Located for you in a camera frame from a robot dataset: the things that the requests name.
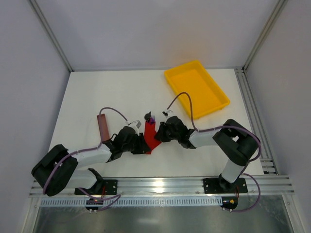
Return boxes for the purple plastic fork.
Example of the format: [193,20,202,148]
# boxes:
[149,118,156,125]

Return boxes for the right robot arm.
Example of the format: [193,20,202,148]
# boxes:
[155,116,261,192]

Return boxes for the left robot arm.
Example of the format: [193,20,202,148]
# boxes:
[31,126,151,197]

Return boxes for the brown utensil tray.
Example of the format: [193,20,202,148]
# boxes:
[97,114,110,142]

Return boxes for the yellow plastic bin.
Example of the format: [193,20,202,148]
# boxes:
[164,60,230,120]

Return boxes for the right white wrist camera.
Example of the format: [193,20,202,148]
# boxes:
[162,109,175,119]

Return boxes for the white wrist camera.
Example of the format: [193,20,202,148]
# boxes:
[162,109,175,119]
[126,120,141,135]

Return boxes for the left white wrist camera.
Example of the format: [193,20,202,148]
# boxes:
[126,120,141,135]

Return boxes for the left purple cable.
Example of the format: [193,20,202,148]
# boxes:
[42,107,129,211]

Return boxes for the purple cable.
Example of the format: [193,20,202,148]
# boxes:
[167,92,262,212]
[42,107,129,211]

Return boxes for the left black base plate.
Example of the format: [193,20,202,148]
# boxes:
[74,179,118,196]

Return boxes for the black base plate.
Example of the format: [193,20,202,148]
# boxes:
[74,179,118,196]
[203,176,248,194]

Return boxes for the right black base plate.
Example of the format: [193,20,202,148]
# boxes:
[203,176,248,194]

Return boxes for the slotted cable duct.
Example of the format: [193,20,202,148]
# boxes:
[41,196,223,208]

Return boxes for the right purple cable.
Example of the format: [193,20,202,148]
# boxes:
[167,92,262,212]

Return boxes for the right side aluminium rail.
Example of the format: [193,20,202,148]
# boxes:
[235,69,278,175]

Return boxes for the aluminium rail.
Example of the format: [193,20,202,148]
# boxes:
[29,175,295,199]
[235,69,278,175]

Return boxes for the front aluminium rail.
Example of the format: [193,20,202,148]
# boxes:
[29,175,295,199]

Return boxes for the right frame post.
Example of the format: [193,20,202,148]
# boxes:
[242,0,288,72]

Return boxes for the frame post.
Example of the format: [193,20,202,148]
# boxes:
[242,0,288,72]
[27,0,74,72]

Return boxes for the left frame post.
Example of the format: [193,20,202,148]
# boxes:
[27,0,74,72]

